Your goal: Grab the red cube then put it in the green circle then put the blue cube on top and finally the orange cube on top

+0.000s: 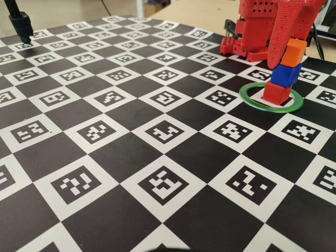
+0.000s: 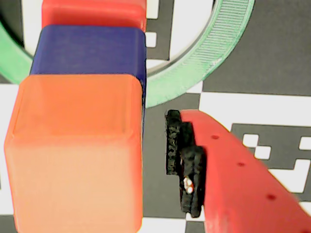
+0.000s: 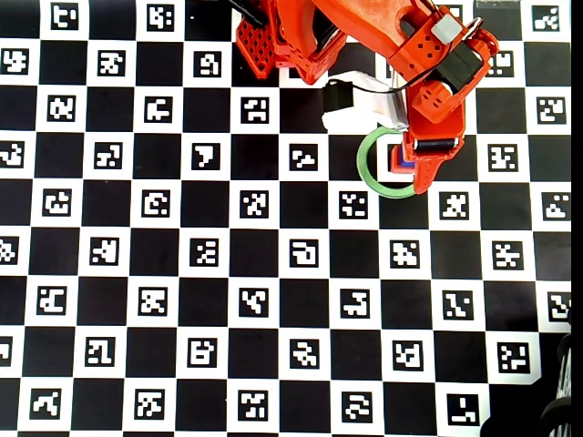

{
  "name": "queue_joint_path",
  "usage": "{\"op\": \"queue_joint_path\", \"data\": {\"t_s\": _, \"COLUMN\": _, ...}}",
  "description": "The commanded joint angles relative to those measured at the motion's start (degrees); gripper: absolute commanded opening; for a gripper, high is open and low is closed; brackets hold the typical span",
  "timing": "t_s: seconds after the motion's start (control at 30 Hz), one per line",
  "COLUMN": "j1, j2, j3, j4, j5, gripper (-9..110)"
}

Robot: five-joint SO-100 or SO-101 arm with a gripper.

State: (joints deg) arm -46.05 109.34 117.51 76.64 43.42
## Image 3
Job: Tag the black flexible holder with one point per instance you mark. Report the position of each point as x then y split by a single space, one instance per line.
565 387

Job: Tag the red robot arm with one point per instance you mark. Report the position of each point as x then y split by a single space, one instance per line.
364 23

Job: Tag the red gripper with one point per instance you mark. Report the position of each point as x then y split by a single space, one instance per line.
434 146

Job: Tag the orange cube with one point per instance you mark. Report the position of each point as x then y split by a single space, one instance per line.
401 151

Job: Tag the clear tape strip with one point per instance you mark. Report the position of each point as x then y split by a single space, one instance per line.
496 3

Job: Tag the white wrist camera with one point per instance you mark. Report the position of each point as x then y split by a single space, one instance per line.
339 98

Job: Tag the checkerboard marker mat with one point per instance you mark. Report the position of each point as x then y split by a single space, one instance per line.
59 157

